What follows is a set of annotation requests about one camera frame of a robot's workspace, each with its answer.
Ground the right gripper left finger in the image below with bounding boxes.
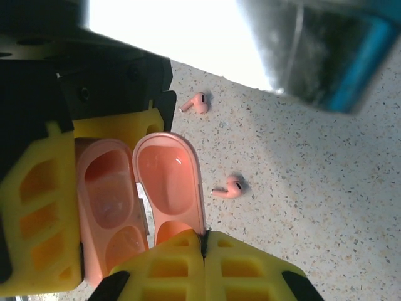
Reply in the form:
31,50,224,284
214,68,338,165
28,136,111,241
90,228,207,301

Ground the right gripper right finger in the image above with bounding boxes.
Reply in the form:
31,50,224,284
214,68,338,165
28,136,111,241
203,230,325,301

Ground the pink earbud charging case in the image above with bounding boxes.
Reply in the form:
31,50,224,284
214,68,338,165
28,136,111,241
75,131,208,290

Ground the blue table side trim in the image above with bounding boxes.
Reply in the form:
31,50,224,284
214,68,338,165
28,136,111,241
322,9,401,115

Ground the pink wireless earbud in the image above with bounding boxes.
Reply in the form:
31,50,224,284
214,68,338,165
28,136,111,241
179,92,209,115
210,174,248,200

